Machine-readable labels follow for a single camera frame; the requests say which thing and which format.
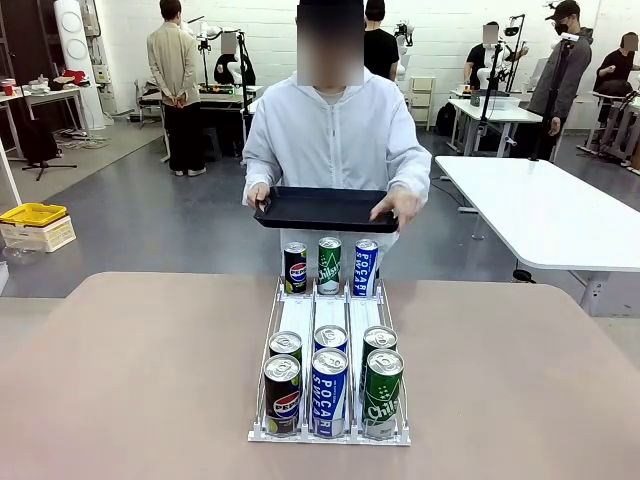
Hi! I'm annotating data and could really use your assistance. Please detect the person's left hand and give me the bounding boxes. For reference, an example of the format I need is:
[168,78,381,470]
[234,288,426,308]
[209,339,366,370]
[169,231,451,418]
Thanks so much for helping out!
[368,187,424,234]

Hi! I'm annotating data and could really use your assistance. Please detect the person's right hand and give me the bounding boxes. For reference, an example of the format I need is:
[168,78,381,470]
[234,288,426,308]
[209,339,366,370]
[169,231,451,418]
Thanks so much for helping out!
[246,181,274,211]

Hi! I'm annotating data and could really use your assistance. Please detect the black rectangular serving tray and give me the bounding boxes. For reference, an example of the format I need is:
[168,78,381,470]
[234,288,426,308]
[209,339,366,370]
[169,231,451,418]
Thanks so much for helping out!
[253,185,401,234]

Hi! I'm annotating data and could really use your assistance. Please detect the green Chilsung cider can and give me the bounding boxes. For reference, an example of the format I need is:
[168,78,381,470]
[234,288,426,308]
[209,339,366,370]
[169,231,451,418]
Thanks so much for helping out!
[358,325,399,404]
[360,348,405,441]
[317,236,343,296]

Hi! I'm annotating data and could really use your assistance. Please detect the blue Pocari Sweat can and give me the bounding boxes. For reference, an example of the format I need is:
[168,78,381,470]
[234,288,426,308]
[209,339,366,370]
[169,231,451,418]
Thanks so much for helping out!
[313,324,349,355]
[353,238,380,298]
[310,347,350,441]

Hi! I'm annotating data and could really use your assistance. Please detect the person's left forearm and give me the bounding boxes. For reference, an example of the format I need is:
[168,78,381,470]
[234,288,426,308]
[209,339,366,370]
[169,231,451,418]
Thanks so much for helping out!
[387,144,433,201]

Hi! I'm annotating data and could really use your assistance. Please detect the person's right forearm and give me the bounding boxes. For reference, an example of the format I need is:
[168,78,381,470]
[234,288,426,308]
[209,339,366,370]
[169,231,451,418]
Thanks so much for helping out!
[242,144,284,199]

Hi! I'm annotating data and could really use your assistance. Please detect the person in white hoodie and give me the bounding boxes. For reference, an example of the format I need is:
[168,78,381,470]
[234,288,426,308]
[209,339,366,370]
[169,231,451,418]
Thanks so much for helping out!
[242,0,433,279]

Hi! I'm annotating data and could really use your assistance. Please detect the person in black vest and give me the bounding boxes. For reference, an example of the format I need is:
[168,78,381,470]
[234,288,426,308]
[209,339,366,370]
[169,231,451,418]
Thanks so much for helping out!
[213,32,257,87]

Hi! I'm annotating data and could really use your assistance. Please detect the person in black t-shirt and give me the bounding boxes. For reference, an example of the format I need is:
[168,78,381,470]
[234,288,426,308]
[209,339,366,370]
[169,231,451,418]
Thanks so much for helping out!
[363,0,401,81]

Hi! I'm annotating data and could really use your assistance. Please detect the person in black shirt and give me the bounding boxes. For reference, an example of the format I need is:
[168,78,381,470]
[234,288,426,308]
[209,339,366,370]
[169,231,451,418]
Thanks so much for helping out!
[463,21,507,92]

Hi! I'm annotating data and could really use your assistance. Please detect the person in black trousers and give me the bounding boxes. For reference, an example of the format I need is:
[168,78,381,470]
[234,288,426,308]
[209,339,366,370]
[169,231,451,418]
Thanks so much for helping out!
[17,117,79,182]

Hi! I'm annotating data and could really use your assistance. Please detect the seated person in black top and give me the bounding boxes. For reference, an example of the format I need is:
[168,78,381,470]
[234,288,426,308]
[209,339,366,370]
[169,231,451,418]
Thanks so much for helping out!
[593,32,640,99]

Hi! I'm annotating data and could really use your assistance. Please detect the black Pepsi can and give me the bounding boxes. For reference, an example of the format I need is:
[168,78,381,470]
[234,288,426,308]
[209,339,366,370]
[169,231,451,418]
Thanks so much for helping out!
[268,330,304,366]
[263,354,303,436]
[283,241,308,295]

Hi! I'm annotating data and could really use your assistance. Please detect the black backpack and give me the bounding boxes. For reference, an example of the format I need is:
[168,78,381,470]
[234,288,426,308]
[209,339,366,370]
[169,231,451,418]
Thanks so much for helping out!
[435,102,458,137]

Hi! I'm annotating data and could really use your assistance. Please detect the grey desk with equipment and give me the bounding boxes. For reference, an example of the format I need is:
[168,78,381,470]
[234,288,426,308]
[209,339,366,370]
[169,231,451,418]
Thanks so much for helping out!
[198,83,265,119]

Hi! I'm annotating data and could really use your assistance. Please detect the white shelf cart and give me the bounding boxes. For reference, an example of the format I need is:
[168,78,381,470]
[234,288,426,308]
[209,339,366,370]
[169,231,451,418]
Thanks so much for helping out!
[409,75,438,132]

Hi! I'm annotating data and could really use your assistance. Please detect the white sloped can dispenser rack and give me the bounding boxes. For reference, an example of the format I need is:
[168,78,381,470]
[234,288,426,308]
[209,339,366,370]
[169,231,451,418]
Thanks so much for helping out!
[247,273,412,447]

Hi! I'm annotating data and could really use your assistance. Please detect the large white table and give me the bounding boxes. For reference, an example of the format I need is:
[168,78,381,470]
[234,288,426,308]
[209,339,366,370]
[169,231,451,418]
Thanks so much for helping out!
[433,155,640,318]

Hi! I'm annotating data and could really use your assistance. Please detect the white lab desk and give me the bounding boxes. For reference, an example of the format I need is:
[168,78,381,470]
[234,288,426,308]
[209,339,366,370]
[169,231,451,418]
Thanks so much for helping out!
[446,97,544,157]

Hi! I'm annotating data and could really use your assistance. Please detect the small white lab robot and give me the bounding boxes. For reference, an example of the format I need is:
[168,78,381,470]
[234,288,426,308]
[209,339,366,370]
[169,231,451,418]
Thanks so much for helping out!
[393,19,417,81]

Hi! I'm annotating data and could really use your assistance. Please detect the man in beige jacket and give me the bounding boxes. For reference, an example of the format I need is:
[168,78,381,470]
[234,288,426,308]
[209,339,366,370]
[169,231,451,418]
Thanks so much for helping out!
[146,0,208,178]

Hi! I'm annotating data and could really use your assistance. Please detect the man in grey hoodie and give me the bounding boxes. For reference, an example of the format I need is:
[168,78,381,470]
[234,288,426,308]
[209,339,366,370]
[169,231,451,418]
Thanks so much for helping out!
[527,0,595,162]

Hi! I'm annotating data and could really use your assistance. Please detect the white plastic crate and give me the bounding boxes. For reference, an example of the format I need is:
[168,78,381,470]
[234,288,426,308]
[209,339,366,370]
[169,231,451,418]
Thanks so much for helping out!
[0,215,78,254]

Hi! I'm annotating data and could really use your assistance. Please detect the yellow plastic crate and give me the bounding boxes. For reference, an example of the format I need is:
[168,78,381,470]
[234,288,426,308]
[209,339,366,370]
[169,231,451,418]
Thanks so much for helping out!
[0,202,69,229]

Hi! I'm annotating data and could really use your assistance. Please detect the white cluttered side table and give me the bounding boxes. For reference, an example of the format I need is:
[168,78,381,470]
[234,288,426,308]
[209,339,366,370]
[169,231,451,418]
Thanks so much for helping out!
[0,82,92,151]

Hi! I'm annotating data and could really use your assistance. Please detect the white tower air conditioner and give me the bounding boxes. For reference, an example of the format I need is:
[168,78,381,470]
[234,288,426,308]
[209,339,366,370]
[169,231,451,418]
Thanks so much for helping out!
[53,0,108,132]

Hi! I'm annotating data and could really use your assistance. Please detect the clear plastic bowl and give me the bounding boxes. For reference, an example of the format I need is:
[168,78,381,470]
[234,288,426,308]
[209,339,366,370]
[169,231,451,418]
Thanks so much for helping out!
[2,243,42,267]

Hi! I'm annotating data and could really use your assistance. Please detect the black camera stand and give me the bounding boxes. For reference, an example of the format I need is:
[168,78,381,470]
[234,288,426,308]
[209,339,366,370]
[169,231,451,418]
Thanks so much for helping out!
[477,13,527,151]

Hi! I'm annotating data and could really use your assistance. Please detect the white cables on floor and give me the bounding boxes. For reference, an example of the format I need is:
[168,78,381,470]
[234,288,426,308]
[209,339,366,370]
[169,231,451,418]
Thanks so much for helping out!
[54,128,109,151]

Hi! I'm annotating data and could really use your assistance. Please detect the white desk with black cables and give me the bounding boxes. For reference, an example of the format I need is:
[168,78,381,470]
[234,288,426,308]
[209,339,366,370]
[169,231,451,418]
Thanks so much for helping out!
[577,89,640,175]

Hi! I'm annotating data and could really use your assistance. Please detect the white metal table frame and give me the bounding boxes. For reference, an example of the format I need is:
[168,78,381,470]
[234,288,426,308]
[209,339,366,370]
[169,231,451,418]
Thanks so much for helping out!
[0,138,24,207]

